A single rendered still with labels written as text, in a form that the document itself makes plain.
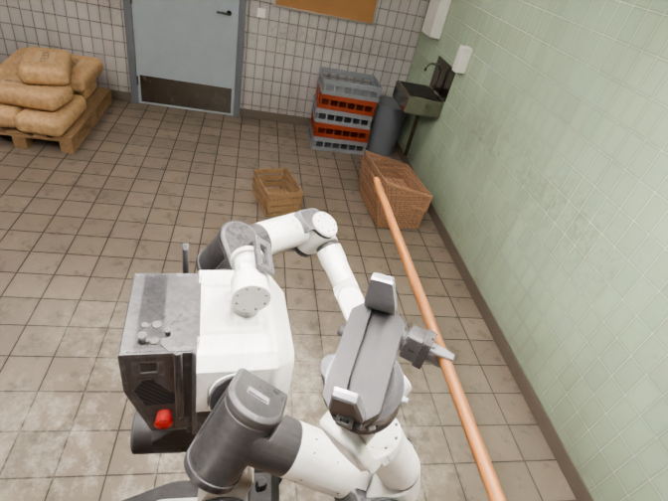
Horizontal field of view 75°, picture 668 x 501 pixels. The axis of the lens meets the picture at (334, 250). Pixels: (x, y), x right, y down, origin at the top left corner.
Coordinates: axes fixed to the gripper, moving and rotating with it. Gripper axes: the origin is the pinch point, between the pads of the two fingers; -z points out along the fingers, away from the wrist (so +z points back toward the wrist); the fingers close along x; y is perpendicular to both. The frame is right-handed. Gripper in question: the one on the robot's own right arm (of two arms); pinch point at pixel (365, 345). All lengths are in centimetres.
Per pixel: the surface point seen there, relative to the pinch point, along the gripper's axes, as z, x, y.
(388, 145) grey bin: 306, 340, -75
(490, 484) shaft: 61, 2, 25
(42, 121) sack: 185, 166, -319
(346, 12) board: 202, 406, -142
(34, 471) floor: 155, -38, -130
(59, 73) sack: 169, 207, -323
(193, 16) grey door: 187, 339, -278
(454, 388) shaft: 67, 21, 16
